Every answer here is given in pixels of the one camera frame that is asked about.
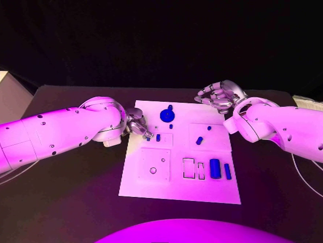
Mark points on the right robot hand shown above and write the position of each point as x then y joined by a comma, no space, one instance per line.
221,96

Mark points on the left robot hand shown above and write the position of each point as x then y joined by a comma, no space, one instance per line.
136,123

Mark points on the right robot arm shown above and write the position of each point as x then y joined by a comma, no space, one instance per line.
287,129

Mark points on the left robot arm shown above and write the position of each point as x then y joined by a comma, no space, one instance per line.
54,132

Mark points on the white task board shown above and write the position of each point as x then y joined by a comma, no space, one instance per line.
177,189

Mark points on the blue gear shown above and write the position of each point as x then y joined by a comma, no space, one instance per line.
167,115

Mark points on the short blue cylinder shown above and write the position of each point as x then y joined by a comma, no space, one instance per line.
199,140

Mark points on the pale crumpled cloth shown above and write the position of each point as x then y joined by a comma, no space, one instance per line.
314,106

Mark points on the large blue cylinder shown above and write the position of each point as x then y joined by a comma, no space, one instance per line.
215,169

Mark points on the long thin blue cylinder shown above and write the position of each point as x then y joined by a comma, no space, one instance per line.
228,171

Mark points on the white box stand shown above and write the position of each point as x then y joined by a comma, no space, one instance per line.
5,102

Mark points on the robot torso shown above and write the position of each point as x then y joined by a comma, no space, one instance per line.
190,231

